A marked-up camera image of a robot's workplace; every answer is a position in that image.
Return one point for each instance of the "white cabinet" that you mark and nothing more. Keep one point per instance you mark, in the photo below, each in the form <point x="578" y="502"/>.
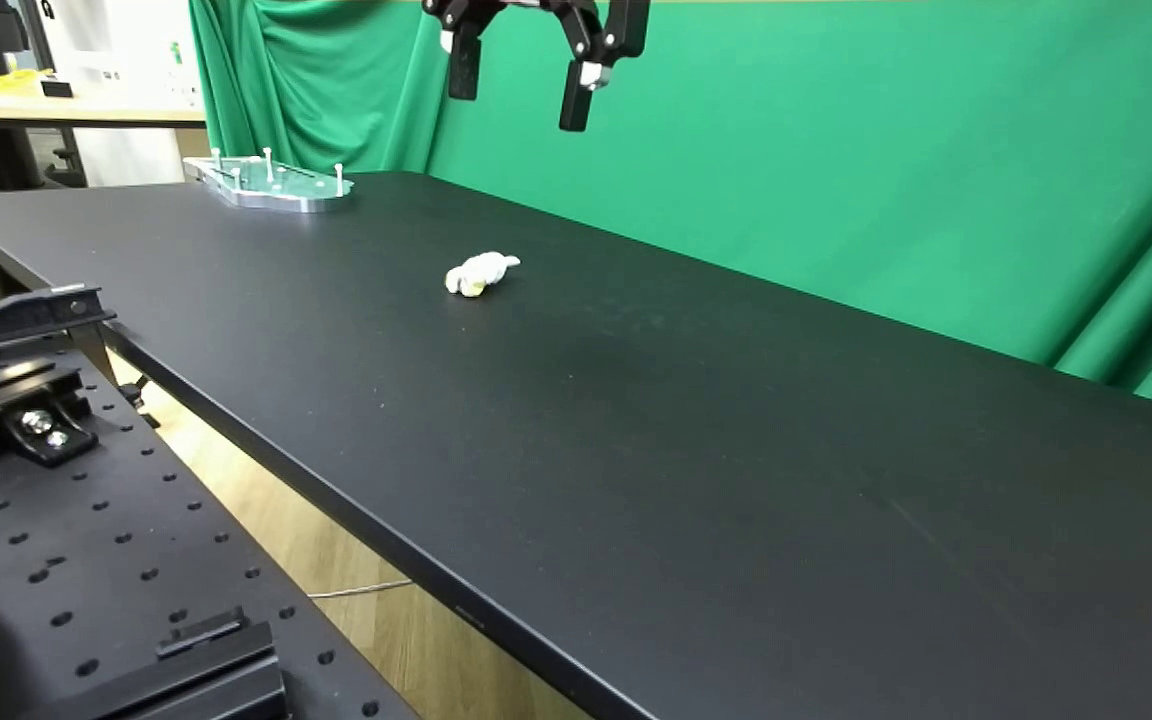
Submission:
<point x="121" y="47"/>

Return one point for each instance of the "black angled rail bracket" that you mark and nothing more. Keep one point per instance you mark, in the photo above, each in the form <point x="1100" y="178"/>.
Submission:
<point x="21" y="323"/>

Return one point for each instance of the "white plush toy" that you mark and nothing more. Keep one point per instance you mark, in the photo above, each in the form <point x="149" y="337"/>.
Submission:
<point x="481" y="275"/>

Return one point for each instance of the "black perforated breadboard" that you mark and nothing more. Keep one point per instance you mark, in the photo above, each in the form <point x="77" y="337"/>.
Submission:
<point x="108" y="563"/>

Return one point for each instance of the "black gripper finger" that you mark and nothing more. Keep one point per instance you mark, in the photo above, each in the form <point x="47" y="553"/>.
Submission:
<point x="578" y="93"/>
<point x="465" y="63"/>

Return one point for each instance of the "pale green plate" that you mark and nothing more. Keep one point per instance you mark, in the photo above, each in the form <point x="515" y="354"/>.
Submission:
<point x="271" y="185"/>

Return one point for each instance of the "black clamp with silver bolts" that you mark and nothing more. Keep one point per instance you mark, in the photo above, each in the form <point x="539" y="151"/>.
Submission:
<point x="51" y="428"/>

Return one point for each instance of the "black mounting block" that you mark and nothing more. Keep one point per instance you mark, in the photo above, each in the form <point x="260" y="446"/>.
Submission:
<point x="189" y="675"/>

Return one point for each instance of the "wooden desk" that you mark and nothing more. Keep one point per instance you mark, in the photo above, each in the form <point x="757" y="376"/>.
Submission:
<point x="71" y="107"/>

